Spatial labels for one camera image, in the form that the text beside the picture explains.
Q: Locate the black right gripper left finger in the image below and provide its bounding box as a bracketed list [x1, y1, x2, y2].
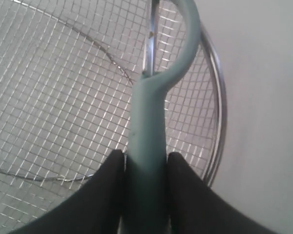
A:
[13, 150, 125, 234]

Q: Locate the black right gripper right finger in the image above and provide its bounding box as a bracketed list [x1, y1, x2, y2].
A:
[167, 152, 273, 234]

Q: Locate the teal handled vegetable peeler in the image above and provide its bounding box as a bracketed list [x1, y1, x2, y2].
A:
[120, 0, 201, 234]

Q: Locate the metal wire mesh basket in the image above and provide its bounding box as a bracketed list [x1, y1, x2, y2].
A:
[0, 0, 227, 234]

